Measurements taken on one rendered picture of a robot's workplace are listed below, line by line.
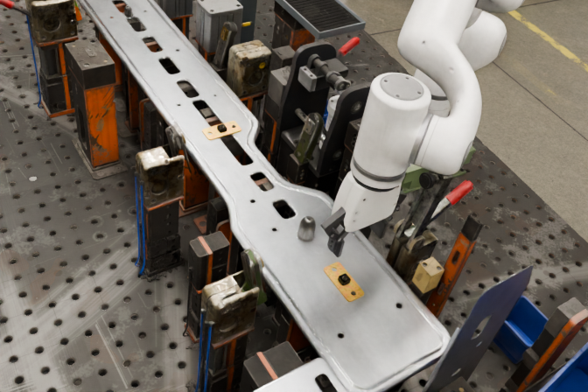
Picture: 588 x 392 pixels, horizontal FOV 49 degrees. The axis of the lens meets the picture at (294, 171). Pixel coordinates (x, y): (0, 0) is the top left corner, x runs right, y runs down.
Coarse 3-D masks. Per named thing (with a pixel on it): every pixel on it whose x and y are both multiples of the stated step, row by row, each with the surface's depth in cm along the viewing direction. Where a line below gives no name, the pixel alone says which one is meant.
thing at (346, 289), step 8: (336, 264) 120; (328, 272) 118; (336, 272) 119; (344, 272) 119; (336, 280) 117; (344, 280) 116; (352, 280) 118; (344, 288) 116; (352, 288) 116; (360, 288) 117; (344, 296) 115; (352, 296) 115; (360, 296) 115
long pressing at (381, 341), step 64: (128, 0) 179; (128, 64) 158; (192, 64) 161; (192, 128) 143; (256, 128) 146; (256, 192) 131; (320, 192) 133; (320, 256) 121; (320, 320) 111; (384, 320) 113; (384, 384) 104
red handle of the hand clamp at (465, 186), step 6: (468, 180) 120; (462, 186) 119; (468, 186) 119; (450, 192) 120; (456, 192) 119; (462, 192) 119; (444, 198) 121; (450, 198) 119; (456, 198) 119; (438, 204) 120; (444, 204) 120; (450, 204) 119; (438, 210) 119; (444, 210) 120; (432, 216) 119; (408, 228) 121; (414, 228) 119; (408, 234) 119
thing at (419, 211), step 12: (420, 180) 110; (432, 180) 109; (444, 180) 110; (420, 192) 114; (432, 192) 113; (420, 204) 116; (432, 204) 113; (408, 216) 118; (420, 216) 117; (420, 228) 117
